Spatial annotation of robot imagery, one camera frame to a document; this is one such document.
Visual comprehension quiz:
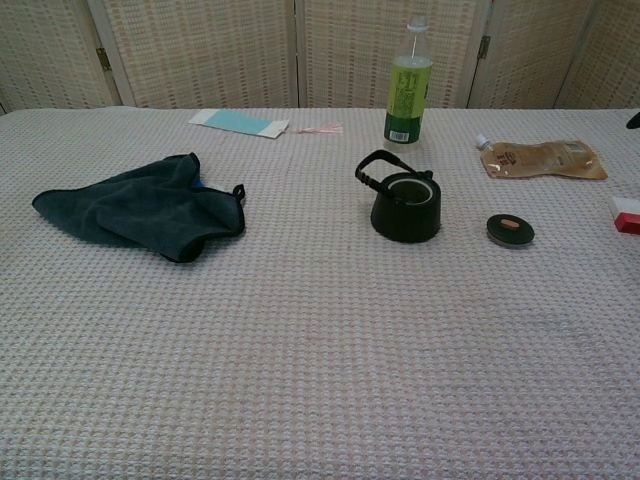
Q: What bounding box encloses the blue white bookmark with tassel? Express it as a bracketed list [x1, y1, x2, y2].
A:
[188, 109, 346, 141]

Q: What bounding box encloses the dark teal towel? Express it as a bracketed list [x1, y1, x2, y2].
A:
[32, 152, 247, 264]

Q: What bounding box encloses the woven folding screen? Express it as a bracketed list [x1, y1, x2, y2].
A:
[0, 0, 640, 114]

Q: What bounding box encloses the red and white box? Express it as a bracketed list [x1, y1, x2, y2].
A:
[608, 195, 640, 234]

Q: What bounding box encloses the brown spout pouch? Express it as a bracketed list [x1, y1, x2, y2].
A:
[475, 133, 610, 182]

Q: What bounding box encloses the black teapot lid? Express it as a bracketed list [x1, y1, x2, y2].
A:
[485, 212, 536, 248]

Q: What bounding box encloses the green label plastic bottle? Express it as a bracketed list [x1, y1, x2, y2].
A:
[382, 13, 434, 154]

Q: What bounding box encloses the black teapot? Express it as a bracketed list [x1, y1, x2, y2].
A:
[354, 149, 444, 245]

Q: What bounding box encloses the pinkish white woven tablecloth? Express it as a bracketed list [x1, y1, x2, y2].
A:
[0, 106, 640, 480]

